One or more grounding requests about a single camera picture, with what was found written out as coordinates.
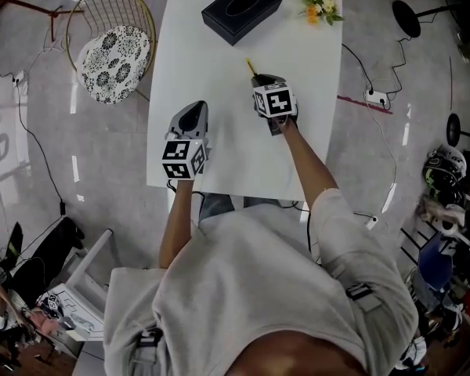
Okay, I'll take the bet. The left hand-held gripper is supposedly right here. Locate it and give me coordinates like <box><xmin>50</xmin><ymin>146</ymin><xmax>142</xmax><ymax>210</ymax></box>
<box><xmin>161</xmin><ymin>99</ymin><xmax>212</xmax><ymax>181</ymax></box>

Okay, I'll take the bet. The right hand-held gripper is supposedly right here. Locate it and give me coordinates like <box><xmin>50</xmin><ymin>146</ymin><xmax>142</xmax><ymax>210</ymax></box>
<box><xmin>251</xmin><ymin>73</ymin><xmax>300</xmax><ymax>138</ymax></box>

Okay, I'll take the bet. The person's right forearm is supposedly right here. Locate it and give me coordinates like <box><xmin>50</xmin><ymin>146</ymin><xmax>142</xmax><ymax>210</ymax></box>
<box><xmin>280</xmin><ymin>121</ymin><xmax>340</xmax><ymax>212</ymax></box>

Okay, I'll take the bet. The person's left forearm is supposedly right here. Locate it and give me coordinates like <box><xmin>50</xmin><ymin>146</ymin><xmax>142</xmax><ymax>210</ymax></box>
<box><xmin>157</xmin><ymin>178</ymin><xmax>195</xmax><ymax>270</ymax></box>

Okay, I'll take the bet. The person's left leg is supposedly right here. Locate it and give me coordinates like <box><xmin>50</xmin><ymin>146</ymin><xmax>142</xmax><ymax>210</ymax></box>
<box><xmin>198</xmin><ymin>192</ymin><xmax>237</xmax><ymax>223</ymax></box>

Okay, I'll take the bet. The person's leg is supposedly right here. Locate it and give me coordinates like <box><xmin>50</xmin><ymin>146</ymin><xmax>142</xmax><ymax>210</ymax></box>
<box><xmin>242</xmin><ymin>195</ymin><xmax>281</xmax><ymax>208</ymax></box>
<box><xmin>198</xmin><ymin>192</ymin><xmax>237</xmax><ymax>223</ymax></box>

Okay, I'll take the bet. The red floor tape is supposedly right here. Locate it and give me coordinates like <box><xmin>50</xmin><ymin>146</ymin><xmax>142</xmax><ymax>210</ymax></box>
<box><xmin>336</xmin><ymin>93</ymin><xmax>394</xmax><ymax>116</ymax></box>

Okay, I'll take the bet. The black tissue box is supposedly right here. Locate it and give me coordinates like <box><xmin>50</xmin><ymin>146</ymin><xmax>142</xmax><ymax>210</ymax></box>
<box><xmin>201</xmin><ymin>0</ymin><xmax>284</xmax><ymax>48</ymax></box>

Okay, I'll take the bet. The person's right leg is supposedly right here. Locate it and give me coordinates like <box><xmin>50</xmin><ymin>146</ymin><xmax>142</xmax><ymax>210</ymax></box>
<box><xmin>242</xmin><ymin>195</ymin><xmax>281</xmax><ymax>208</ymax></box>

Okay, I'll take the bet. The yellow and white flower bouquet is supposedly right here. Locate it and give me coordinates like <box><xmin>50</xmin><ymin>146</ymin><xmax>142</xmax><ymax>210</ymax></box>
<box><xmin>296</xmin><ymin>0</ymin><xmax>345</xmax><ymax>27</ymax></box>

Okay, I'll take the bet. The large black standing fan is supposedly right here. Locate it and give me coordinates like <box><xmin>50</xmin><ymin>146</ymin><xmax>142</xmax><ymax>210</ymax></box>
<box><xmin>392</xmin><ymin>0</ymin><xmax>470</xmax><ymax>45</ymax></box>

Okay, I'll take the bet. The person's grey shirt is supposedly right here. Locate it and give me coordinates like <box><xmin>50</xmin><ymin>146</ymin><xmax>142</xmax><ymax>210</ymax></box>
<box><xmin>103</xmin><ymin>188</ymin><xmax>421</xmax><ymax>376</ymax></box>

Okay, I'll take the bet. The black bag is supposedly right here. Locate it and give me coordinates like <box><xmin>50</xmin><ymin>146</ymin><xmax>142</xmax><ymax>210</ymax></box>
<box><xmin>11</xmin><ymin>217</ymin><xmax>85</xmax><ymax>290</ymax></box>

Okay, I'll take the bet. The black and white helmet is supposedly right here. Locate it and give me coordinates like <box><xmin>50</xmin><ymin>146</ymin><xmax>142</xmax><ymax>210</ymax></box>
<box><xmin>421</xmin><ymin>145</ymin><xmax>468</xmax><ymax>208</ymax></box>

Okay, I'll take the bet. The white side table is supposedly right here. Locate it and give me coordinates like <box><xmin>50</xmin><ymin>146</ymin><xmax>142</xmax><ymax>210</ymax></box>
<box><xmin>46</xmin><ymin>228</ymin><xmax>115</xmax><ymax>342</ymax></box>

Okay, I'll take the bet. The wooden coat stand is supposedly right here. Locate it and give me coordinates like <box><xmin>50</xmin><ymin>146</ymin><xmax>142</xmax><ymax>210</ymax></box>
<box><xmin>0</xmin><ymin>0</ymin><xmax>85</xmax><ymax>43</ymax></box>

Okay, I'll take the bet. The spare gripper device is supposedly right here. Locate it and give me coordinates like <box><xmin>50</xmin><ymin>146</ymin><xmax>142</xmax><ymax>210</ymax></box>
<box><xmin>45</xmin><ymin>292</ymin><xmax>64</xmax><ymax>314</ymax></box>

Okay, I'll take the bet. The blue chair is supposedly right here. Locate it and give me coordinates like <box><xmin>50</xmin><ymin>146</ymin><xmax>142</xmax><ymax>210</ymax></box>
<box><xmin>400</xmin><ymin>225</ymin><xmax>470</xmax><ymax>294</ymax></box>

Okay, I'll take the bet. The black cable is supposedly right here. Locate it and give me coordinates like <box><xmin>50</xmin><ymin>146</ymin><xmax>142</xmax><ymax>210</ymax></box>
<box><xmin>341</xmin><ymin>42</ymin><xmax>375</xmax><ymax>94</ymax></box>

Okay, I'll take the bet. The gold wire chair floral cushion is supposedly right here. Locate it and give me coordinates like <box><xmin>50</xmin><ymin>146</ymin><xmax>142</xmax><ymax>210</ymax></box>
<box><xmin>64</xmin><ymin>0</ymin><xmax>158</xmax><ymax>106</ymax></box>

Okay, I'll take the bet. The white cable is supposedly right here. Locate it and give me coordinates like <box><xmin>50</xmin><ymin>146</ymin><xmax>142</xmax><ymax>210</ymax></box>
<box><xmin>365</xmin><ymin>99</ymin><xmax>400</xmax><ymax>215</ymax></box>

